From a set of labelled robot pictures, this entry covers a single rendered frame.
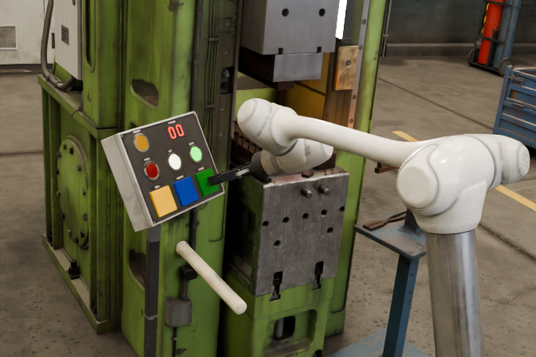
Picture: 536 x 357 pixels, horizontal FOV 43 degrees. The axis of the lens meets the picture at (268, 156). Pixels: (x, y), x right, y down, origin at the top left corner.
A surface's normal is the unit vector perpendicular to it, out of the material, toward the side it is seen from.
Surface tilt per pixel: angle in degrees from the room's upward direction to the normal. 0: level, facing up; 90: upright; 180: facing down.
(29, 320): 0
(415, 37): 88
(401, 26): 87
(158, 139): 60
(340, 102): 90
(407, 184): 84
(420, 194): 82
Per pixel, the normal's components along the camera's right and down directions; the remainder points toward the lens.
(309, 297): 0.52, 0.33
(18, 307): 0.08, -0.94
